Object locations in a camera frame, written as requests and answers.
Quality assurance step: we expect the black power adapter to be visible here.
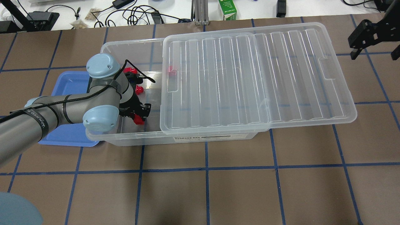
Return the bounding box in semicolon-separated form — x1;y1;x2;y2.
112;0;135;9

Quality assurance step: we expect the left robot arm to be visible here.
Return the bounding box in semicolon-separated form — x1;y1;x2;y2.
0;53;155;166

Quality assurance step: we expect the blue plastic tray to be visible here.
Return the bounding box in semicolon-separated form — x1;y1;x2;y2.
35;71;100;147

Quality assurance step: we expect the clear plastic box lid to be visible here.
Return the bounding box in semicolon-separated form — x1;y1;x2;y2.
160;22;358;136

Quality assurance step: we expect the aluminium frame post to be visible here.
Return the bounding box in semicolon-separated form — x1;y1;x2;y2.
191;0;210;25

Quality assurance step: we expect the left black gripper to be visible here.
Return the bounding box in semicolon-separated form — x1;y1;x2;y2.
119;92;152;119

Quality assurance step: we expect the black cable bundle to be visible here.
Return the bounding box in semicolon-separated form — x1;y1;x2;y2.
94;5;188;28

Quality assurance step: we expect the green white carton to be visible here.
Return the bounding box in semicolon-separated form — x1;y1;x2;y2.
218;0;238;21

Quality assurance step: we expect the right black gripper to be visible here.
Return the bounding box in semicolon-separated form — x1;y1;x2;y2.
348;0;400;60

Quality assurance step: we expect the red block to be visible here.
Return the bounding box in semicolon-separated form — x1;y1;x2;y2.
168;66;176;78
123;67;137;74
130;113;146;125
135;85;144;95

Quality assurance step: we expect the wrist camera black housing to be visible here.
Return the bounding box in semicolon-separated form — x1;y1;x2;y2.
123;59;156;84

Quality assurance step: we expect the clear plastic storage box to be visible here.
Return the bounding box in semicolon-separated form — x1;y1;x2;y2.
85;38;258;146

